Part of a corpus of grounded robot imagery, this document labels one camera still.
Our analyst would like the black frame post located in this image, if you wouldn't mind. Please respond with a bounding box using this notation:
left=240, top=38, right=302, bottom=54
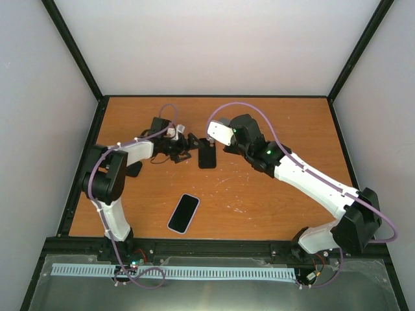
left=327, top=0, right=394, bottom=105
left=41, top=0, right=104, bottom=102

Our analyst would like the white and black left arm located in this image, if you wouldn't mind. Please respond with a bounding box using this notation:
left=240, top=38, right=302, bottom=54
left=79, top=117, right=202, bottom=261

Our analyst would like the light blue cable duct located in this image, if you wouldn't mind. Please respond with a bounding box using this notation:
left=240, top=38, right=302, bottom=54
left=51, top=263, right=296, bottom=282

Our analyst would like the black frame rail base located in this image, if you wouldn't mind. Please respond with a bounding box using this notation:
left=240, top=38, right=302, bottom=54
left=41, top=236, right=390, bottom=270

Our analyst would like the black phone case with ring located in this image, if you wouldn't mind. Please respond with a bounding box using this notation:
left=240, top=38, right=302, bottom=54
left=198, top=138, right=217, bottom=169

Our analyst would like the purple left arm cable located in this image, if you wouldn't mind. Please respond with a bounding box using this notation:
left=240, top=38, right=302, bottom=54
left=89, top=103, right=179, bottom=290

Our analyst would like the black left frame post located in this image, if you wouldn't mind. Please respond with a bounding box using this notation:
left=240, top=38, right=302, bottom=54
left=41, top=0, right=104, bottom=102

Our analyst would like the black right frame post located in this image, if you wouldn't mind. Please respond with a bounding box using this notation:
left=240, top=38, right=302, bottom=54
left=327, top=0, right=394, bottom=105

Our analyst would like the black phone case on table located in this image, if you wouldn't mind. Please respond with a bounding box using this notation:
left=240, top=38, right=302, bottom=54
left=126, top=161, right=143, bottom=178

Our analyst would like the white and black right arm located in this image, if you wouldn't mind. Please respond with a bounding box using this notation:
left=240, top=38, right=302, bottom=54
left=207, top=114, right=382, bottom=262

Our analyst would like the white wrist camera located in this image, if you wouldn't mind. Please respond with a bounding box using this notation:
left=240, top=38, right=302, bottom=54
left=207, top=121, right=233, bottom=146
left=165, top=124, right=185, bottom=141

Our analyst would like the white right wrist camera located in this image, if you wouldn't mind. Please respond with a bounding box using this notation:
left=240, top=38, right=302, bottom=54
left=207, top=121, right=233, bottom=146

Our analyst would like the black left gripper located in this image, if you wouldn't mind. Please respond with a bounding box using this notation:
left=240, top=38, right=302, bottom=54
left=160, top=132, right=203, bottom=163

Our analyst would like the phone with lilac case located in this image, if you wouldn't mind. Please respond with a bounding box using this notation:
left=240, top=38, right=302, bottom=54
left=167, top=194, right=200, bottom=235

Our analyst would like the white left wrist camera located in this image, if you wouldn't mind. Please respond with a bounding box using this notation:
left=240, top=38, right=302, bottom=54
left=165, top=124, right=185, bottom=141

